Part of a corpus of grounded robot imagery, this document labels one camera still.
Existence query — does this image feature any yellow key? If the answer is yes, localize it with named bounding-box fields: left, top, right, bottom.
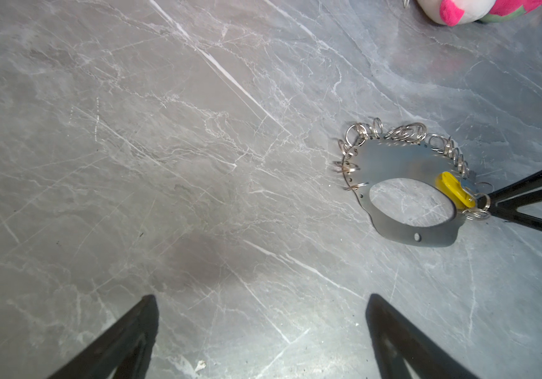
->
left=435, top=171, right=476, bottom=210

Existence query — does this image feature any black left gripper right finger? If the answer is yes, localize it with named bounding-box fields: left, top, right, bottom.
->
left=366, top=294, right=476, bottom=378

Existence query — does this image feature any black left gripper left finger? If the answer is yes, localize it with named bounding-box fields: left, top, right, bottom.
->
left=51, top=295, right=160, bottom=378

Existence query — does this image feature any white pink plush toy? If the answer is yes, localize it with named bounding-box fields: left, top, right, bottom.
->
left=416, top=0, right=542, bottom=27

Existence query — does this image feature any metal key holder with rings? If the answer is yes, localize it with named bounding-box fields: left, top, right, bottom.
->
left=337, top=118, right=490, bottom=247

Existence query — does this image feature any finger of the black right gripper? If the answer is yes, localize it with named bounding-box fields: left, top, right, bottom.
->
left=478, top=170, right=542, bottom=232

